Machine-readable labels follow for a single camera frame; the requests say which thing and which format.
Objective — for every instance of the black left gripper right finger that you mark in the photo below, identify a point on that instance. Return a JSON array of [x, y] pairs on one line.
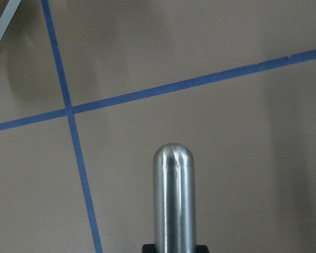
[[202, 249]]

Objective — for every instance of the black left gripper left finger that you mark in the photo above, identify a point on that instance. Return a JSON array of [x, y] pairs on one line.
[[148, 248]]

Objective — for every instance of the steel muddler black tip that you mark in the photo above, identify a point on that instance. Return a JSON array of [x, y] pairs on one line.
[[174, 199]]

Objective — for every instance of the white wire cup rack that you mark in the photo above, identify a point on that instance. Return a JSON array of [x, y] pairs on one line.
[[7, 15]]

